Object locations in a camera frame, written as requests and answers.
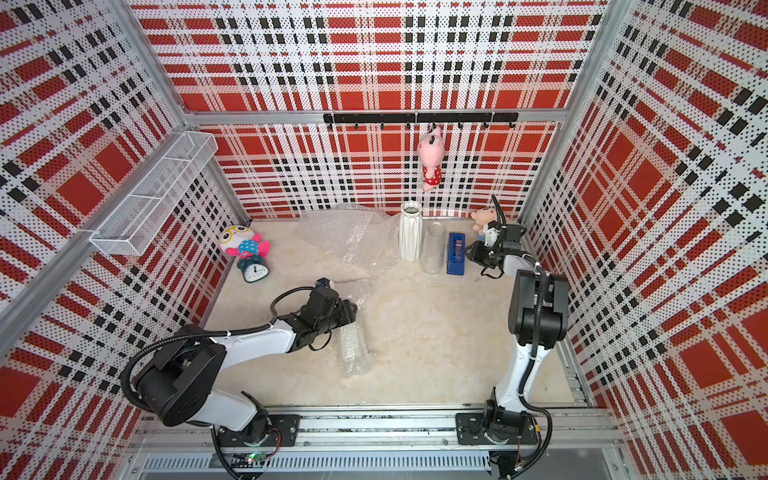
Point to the bubble wrap pile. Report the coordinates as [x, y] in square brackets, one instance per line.
[350, 241]

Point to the pink hanging plush toy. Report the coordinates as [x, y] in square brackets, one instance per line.
[431, 152]

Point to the plush doll blue pants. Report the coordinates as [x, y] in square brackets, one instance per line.
[482, 218]

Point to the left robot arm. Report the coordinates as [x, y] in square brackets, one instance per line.
[174, 378]

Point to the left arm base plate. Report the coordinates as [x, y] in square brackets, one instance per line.
[263, 431]

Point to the clear glass vase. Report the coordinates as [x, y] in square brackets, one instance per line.
[433, 250]

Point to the tall white ribbed vase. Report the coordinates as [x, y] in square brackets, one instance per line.
[410, 231]

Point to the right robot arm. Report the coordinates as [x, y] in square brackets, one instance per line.
[537, 320]

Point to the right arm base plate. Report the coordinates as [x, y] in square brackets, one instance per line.
[512, 428]

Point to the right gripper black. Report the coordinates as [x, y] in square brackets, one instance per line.
[477, 251]

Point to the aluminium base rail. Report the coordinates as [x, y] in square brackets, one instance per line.
[405, 441]

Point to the teal alarm clock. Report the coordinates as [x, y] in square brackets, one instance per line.
[253, 268]

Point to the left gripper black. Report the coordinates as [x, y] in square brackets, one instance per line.
[346, 311]

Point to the white wire mesh shelf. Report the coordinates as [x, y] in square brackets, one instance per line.
[133, 225]

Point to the black hook rail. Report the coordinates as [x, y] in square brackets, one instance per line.
[429, 118]

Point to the white pink owl plush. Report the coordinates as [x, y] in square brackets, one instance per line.
[242, 242]

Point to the blue tape dispenser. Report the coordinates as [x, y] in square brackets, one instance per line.
[455, 264]

